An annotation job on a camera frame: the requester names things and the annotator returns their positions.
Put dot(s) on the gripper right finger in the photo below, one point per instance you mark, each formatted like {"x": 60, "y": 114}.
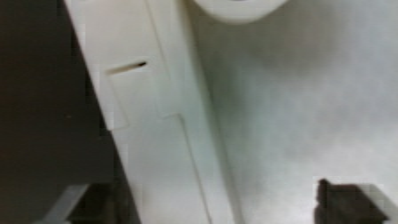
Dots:
{"x": 353, "y": 204}

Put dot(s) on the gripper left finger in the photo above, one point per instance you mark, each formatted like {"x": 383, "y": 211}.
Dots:
{"x": 85, "y": 206}

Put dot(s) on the white desk top tray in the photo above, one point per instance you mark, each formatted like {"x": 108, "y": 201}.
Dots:
{"x": 248, "y": 91}

